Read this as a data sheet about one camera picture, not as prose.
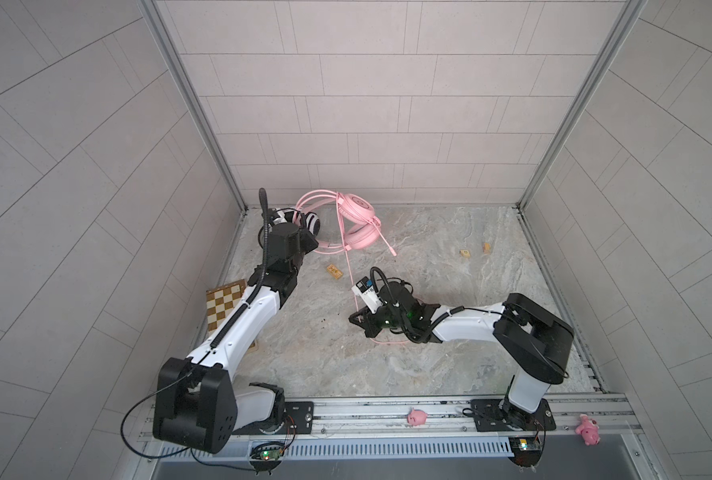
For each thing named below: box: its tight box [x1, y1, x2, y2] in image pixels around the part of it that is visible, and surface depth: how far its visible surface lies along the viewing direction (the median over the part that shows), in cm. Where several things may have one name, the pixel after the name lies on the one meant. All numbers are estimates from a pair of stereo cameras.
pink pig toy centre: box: [407, 407, 428, 426], surface depth 72 cm
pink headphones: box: [293, 189, 397, 257], surface depth 75 cm
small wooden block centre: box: [326, 264, 343, 280], surface depth 98 cm
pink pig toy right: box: [575, 414, 601, 446], surface depth 69 cm
